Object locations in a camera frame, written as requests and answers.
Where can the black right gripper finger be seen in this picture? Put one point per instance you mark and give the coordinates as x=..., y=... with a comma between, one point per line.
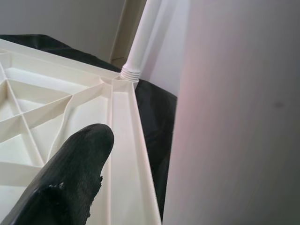
x=63, y=178

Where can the white plastic table top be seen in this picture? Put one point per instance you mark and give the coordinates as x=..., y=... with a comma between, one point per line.
x=82, y=98

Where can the white plastic table leg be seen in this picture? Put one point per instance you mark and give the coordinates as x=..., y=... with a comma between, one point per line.
x=234, y=117
x=138, y=47

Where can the black cloth cover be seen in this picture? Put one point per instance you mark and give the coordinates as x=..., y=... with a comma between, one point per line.
x=159, y=112

